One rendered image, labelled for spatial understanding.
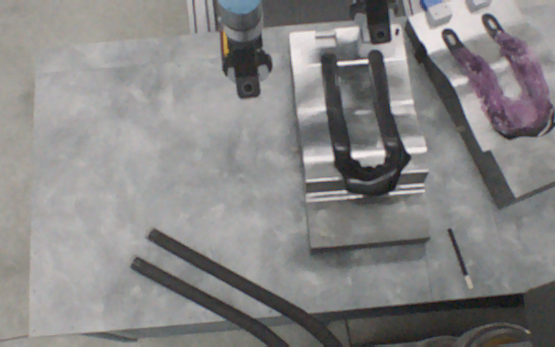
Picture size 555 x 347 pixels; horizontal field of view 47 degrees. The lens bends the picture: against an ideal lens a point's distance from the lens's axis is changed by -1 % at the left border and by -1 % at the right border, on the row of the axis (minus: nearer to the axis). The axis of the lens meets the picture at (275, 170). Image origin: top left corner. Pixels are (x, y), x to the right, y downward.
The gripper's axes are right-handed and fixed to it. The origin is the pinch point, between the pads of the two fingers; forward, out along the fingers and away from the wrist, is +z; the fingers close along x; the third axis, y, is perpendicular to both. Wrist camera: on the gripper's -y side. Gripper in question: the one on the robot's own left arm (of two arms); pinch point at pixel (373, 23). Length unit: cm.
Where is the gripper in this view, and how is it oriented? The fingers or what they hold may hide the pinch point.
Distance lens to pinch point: 148.9
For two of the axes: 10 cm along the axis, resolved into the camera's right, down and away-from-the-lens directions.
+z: 1.4, 1.5, 9.8
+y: -1.0, -9.8, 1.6
